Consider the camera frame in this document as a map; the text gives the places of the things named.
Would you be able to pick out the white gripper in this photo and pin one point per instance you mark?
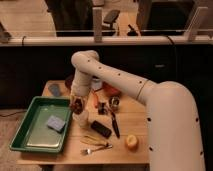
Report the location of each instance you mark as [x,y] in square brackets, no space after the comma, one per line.
[79,89]

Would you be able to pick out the dark grape bunch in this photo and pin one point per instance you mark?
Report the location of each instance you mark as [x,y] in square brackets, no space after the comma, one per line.
[77,105]

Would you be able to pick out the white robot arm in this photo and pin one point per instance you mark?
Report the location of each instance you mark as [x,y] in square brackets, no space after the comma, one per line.
[174,134]

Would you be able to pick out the dark round plate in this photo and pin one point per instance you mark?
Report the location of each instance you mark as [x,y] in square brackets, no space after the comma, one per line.
[68,81]

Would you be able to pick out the white small container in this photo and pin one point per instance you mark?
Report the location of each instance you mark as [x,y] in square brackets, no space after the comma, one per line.
[96,84]

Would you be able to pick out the orange carrot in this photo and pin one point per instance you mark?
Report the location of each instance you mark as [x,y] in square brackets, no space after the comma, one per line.
[95,100]

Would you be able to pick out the blue-grey sponge on table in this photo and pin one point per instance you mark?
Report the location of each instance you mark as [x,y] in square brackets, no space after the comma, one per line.
[55,90]

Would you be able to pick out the red-orange bowl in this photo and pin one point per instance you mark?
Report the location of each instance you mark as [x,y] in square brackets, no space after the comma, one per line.
[110,91]

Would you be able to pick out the small black toy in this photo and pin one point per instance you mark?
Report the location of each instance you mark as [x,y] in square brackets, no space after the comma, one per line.
[101,108]

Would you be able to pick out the small metal can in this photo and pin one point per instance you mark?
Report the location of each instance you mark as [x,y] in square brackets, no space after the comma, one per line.
[114,103]

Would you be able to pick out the blue sponge in tray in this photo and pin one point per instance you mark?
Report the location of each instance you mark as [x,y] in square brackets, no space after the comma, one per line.
[55,123]

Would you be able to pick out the black rectangular block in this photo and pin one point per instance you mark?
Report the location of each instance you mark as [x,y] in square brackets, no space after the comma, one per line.
[101,129]

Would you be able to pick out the yellow banana peel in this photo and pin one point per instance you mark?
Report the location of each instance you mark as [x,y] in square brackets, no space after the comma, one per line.
[87,139]

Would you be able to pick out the wooden table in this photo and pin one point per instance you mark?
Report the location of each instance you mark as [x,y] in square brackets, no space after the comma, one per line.
[131,119]

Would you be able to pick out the silver fork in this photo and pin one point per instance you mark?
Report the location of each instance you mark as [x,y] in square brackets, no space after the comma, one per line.
[90,151]

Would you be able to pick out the green plastic tray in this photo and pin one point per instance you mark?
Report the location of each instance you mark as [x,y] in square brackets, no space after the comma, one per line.
[33,134]

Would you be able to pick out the orange fruit half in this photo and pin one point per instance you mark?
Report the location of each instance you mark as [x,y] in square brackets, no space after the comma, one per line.
[131,142]

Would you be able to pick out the black handled knife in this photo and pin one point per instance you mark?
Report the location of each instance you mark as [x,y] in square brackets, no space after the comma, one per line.
[114,124]

